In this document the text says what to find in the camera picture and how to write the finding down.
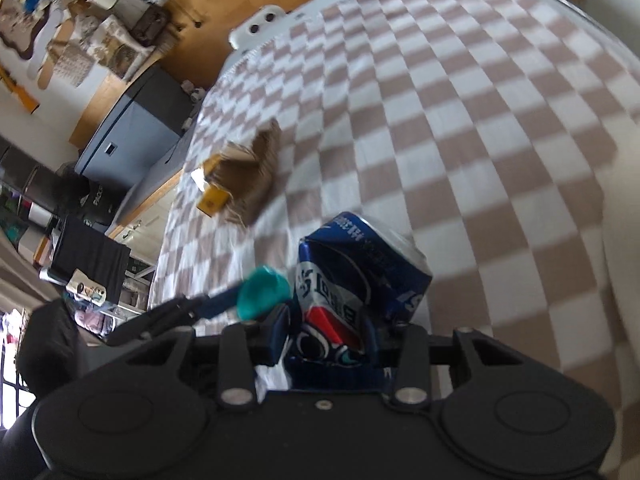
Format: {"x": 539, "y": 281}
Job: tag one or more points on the white bed frame bracket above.
{"x": 257, "y": 22}

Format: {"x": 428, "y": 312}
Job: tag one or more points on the cream cloth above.
{"x": 624, "y": 260}

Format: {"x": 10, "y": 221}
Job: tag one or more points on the grey cabinet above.
{"x": 135, "y": 130}

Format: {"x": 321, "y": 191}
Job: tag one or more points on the cluttered wooden shelf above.
{"x": 65, "y": 35}

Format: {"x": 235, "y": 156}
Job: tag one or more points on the black appliance with white print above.
{"x": 102, "y": 202}

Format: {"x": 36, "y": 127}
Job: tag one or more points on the black fabric chair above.
{"x": 87, "y": 260}

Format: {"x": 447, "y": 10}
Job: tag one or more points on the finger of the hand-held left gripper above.
{"x": 170, "y": 317}

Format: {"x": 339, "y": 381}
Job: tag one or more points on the brown white checkered blanket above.
{"x": 450, "y": 110}

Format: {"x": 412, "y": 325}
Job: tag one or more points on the dark brown bag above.
{"x": 150, "y": 25}

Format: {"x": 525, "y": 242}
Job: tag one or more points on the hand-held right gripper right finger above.
{"x": 412, "y": 355}

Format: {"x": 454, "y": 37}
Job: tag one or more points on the small yellow box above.
{"x": 212, "y": 202}

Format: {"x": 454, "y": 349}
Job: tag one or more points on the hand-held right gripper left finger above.
{"x": 276, "y": 332}

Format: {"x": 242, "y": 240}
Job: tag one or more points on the teal wrapper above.
{"x": 262, "y": 292}

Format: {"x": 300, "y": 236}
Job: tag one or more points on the small white device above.
{"x": 86, "y": 289}

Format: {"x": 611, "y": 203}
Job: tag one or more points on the crushed blue soda can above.
{"x": 350, "y": 285}

